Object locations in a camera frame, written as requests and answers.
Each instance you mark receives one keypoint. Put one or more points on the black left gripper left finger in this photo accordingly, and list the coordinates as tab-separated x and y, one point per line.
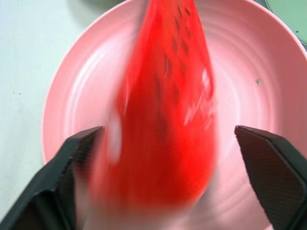
50	177

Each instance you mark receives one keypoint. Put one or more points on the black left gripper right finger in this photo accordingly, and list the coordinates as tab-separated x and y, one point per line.
271	167

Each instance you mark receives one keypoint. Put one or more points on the pink plate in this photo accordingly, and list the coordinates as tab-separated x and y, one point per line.
242	79

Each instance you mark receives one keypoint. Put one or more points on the red watermelon slice toy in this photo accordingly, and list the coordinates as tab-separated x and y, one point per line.
163	134

